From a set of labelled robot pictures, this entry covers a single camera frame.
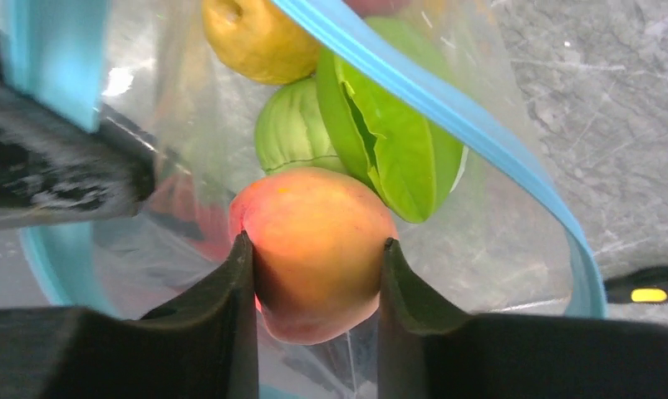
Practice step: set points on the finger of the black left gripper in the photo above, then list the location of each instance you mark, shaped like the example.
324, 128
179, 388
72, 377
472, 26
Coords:
51, 172

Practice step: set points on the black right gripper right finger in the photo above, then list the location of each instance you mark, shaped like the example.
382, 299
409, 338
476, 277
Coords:
429, 348

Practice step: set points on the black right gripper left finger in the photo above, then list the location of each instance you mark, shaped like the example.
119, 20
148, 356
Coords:
200, 344

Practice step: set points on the peach toy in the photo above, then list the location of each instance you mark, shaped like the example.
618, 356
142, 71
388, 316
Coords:
318, 238

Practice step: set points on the green leaf toy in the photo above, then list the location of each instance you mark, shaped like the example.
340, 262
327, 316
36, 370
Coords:
409, 161

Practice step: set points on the clear zip top bag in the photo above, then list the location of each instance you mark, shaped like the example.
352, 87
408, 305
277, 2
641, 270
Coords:
501, 241

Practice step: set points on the yellow lemon toy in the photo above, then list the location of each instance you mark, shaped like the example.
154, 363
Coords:
257, 40

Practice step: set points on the yellow black screwdriver near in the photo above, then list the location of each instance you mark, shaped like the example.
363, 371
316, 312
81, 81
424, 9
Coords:
647, 285

